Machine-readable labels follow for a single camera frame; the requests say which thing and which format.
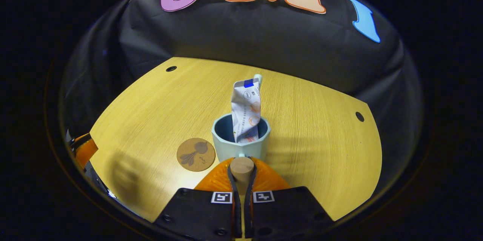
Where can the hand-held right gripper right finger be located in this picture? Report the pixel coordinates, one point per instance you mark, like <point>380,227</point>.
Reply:
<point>249,195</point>

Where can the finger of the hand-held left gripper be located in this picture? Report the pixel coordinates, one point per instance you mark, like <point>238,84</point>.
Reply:
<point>86,152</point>

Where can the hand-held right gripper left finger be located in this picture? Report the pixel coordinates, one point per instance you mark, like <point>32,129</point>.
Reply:
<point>233,192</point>

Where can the round brown cork coaster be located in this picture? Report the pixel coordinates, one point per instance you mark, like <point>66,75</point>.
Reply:
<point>195,155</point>

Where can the white toothpaste tube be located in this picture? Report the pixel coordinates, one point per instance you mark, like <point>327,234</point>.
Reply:
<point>245,109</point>

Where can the yellow wooden desktop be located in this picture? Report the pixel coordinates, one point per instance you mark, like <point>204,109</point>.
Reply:
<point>320,139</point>

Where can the black backdrop cloth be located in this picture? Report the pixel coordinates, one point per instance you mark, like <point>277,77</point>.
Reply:
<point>245,33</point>

